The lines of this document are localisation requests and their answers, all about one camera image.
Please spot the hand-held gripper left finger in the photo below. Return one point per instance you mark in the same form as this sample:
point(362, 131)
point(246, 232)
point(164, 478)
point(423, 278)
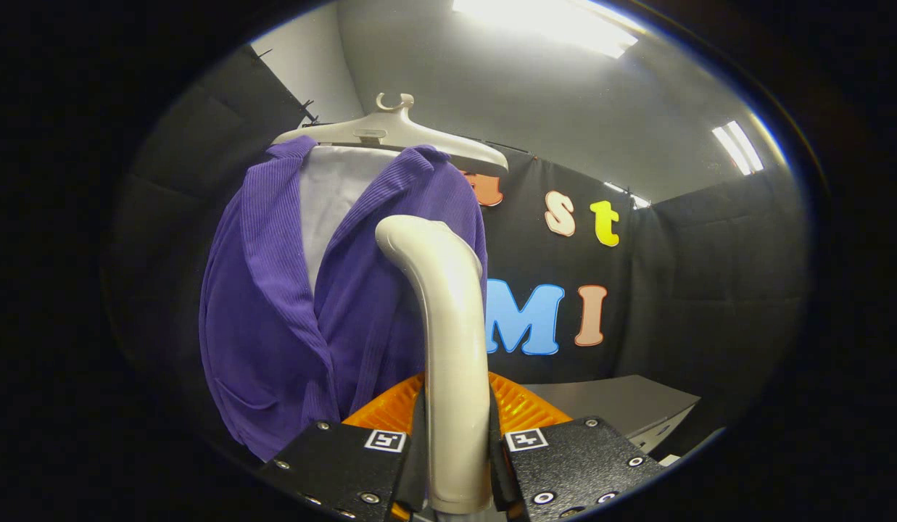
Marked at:
point(339, 464)

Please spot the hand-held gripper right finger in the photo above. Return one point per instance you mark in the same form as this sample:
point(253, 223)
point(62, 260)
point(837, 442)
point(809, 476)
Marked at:
point(579, 464)

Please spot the white garment steamer head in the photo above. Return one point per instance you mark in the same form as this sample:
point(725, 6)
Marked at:
point(452, 348)

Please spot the purple jacket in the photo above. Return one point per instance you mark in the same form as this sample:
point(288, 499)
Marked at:
point(274, 304)

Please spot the white clothes hanger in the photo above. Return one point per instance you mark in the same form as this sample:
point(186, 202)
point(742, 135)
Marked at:
point(390, 130)

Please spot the grey cabinet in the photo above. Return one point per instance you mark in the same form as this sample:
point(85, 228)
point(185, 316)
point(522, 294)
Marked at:
point(622, 402)

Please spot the white ironing pad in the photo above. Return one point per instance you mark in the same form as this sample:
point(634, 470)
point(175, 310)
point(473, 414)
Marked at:
point(332, 196)

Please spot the small ceiling light panel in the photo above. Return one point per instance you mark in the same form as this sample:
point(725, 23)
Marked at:
point(629, 197)

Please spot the twin strip ceiling light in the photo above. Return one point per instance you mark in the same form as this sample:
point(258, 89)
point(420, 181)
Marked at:
point(738, 147)

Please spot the large ceiling light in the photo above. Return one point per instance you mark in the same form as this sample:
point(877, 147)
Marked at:
point(542, 25)

